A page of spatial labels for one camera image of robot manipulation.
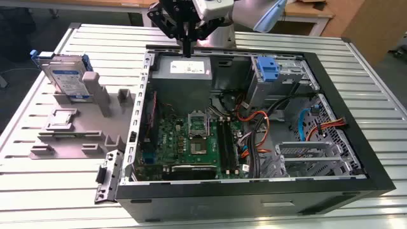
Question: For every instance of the grey metal drive cage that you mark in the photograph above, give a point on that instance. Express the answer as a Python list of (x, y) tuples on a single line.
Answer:
[(263, 95)]

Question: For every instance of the black office chair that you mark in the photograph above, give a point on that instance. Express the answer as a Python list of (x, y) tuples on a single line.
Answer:
[(16, 33)]

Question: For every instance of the black open PC case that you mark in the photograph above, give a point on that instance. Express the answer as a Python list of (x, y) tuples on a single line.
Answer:
[(221, 205)]

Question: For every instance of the CPU socket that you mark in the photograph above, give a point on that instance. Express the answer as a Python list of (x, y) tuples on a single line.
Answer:
[(199, 147)]

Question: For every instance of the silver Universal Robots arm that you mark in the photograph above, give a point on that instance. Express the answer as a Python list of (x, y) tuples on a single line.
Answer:
[(221, 35)]

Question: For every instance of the grey parts rack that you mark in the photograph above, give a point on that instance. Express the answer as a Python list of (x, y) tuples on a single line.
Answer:
[(85, 133)]

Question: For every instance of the hard disk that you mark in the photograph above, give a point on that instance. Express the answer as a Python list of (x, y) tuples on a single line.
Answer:
[(64, 78)]

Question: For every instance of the wide white-framed wooden desk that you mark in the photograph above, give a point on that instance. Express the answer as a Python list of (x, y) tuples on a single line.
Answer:
[(308, 12)]

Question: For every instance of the green RAM stick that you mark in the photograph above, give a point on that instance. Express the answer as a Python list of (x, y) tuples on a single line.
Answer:
[(64, 136)]

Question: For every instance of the blue plastic drive latch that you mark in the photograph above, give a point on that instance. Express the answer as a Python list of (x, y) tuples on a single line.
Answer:
[(268, 69)]

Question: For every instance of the grey expansion card retainer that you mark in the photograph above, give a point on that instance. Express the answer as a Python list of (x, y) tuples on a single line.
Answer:
[(111, 167)]

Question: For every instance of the metal disk bay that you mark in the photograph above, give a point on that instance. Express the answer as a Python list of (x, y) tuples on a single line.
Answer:
[(317, 159)]

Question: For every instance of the brown wooden cabinet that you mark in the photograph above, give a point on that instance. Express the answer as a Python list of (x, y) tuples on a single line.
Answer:
[(375, 28)]

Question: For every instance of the black RAM slot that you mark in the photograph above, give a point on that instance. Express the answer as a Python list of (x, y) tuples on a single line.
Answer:
[(224, 145), (233, 145)]

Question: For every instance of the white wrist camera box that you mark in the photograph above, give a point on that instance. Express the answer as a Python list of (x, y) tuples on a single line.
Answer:
[(211, 10)]

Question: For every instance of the silver CPU chip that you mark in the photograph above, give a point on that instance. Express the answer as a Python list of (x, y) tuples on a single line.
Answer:
[(61, 118)]

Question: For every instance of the black swivel chair base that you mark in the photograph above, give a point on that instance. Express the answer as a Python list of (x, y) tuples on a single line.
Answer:
[(400, 51)]

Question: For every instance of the green motherboard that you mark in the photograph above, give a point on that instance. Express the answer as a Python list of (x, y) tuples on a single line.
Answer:
[(171, 140)]

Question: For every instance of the black graphics card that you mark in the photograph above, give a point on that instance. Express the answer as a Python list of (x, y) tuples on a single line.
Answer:
[(191, 172)]

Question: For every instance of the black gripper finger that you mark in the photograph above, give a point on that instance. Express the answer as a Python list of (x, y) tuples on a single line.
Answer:
[(165, 26), (207, 32)]

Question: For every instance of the grey power supply unit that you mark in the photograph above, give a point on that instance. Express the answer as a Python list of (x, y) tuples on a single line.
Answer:
[(180, 93)]

